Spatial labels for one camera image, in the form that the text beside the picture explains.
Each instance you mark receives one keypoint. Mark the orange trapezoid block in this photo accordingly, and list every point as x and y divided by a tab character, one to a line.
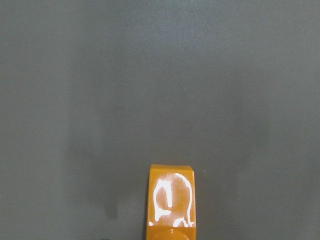
171	203

